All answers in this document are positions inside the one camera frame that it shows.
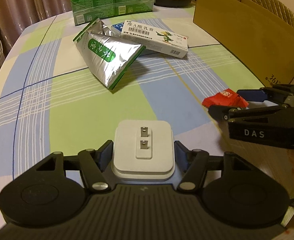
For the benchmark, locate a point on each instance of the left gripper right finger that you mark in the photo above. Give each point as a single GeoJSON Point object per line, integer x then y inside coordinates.
{"type": "Point", "coordinates": [193, 163]}

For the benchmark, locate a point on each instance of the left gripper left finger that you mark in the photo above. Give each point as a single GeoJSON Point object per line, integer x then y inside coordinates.
{"type": "Point", "coordinates": [92, 165]}

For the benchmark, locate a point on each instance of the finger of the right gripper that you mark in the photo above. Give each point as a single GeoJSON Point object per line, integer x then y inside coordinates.
{"type": "Point", "coordinates": [253, 95]}
{"type": "Point", "coordinates": [218, 112]}

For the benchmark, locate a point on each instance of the red snack packet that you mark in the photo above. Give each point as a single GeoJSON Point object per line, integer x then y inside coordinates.
{"type": "Point", "coordinates": [226, 97]}

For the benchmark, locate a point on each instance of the white ointment box with cartoon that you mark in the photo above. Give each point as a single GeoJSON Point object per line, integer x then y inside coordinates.
{"type": "Point", "coordinates": [155, 39]}

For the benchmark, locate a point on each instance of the silver foil tea pouch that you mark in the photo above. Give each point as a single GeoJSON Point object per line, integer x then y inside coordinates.
{"type": "Point", "coordinates": [106, 55]}

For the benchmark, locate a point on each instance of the blue label toothpick box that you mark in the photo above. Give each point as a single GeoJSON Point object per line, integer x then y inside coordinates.
{"type": "Point", "coordinates": [117, 29]}

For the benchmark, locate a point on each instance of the brown cardboard box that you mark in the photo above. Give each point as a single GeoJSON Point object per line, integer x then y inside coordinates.
{"type": "Point", "coordinates": [262, 41]}

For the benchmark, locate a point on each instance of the checkered tablecloth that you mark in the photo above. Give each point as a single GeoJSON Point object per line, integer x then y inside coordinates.
{"type": "Point", "coordinates": [50, 101]}

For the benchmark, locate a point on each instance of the quilted chair cushion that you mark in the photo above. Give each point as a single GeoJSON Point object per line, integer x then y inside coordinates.
{"type": "Point", "coordinates": [279, 9]}

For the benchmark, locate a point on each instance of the green tissue multipack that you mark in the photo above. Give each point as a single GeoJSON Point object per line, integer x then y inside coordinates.
{"type": "Point", "coordinates": [85, 11]}

